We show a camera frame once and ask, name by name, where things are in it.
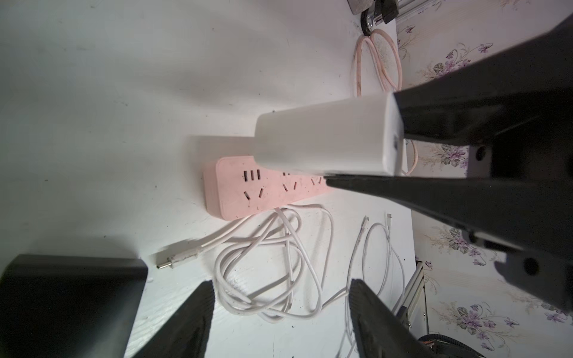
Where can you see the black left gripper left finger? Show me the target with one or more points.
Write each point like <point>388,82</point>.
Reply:
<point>186,333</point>

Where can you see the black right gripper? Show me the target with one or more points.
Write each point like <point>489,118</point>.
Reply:
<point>518,195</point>

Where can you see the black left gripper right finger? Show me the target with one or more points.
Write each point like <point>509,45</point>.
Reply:
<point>378,332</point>

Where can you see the white USB charger adapter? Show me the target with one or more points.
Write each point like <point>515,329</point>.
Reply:
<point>355,136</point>

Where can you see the black USB charger adapter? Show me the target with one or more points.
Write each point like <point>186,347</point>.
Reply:
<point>59,306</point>

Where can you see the pink power strip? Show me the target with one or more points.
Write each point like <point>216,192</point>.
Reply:
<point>237,187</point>

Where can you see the black stapler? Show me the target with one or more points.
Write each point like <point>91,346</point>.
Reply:
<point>379,11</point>

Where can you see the aluminium enclosure frame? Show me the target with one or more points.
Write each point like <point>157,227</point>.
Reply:
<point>411,309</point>

